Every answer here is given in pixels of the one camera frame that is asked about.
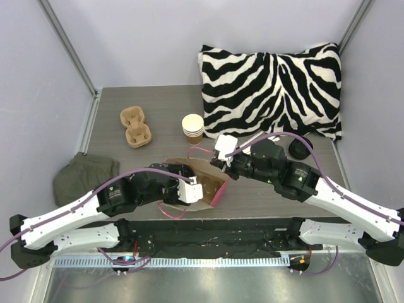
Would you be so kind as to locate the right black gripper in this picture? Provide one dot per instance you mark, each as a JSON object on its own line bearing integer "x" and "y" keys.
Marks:
{"x": 219, "y": 163}

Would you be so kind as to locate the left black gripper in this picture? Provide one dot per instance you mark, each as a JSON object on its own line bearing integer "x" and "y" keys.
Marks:
{"x": 172, "y": 194}

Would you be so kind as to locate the pink paper gift bag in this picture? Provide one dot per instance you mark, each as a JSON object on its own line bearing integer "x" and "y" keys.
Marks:
{"x": 202, "y": 168}

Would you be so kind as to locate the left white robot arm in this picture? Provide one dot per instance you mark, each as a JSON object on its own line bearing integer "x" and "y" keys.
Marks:
{"x": 36, "y": 240}

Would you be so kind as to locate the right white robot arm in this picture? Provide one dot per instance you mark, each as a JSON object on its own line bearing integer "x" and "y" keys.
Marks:
{"x": 374, "y": 229}

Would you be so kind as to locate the white wrapped straw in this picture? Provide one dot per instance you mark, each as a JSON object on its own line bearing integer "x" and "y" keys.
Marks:
{"x": 260, "y": 136}

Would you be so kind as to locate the stack of black lids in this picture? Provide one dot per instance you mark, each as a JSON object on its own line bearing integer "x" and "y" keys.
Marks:
{"x": 298, "y": 150}

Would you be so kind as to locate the stack of paper cups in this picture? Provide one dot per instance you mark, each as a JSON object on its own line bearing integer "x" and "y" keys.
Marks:
{"x": 193, "y": 127}

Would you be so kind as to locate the brown pulp cup carrier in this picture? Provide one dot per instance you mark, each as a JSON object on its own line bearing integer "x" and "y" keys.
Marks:
{"x": 137, "y": 133}

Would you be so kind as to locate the zebra print pillow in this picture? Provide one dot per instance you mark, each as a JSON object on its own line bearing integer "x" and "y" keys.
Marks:
{"x": 261, "y": 91}

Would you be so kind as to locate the olive green cloth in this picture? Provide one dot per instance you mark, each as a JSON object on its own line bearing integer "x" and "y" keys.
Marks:
{"x": 83, "y": 173}

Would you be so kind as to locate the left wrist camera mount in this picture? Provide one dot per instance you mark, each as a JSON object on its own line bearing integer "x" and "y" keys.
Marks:
{"x": 190, "y": 192}

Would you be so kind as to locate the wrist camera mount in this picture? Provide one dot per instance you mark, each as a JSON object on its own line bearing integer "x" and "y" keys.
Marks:
{"x": 190, "y": 192}
{"x": 224, "y": 145}

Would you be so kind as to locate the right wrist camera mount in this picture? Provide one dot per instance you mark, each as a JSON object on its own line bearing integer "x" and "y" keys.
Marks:
{"x": 224, "y": 145}

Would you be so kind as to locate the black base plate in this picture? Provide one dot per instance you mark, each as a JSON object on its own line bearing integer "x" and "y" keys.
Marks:
{"x": 213, "y": 238}

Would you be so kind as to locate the white slotted cable duct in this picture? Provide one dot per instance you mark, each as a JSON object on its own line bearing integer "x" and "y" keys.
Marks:
{"x": 102, "y": 262}

